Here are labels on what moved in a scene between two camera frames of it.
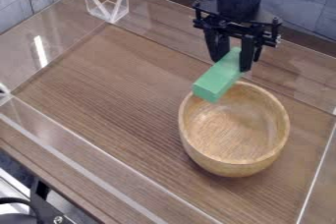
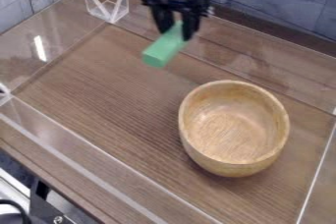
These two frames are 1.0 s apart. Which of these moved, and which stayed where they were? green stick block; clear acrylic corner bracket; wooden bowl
Moved: green stick block
Stayed: wooden bowl; clear acrylic corner bracket
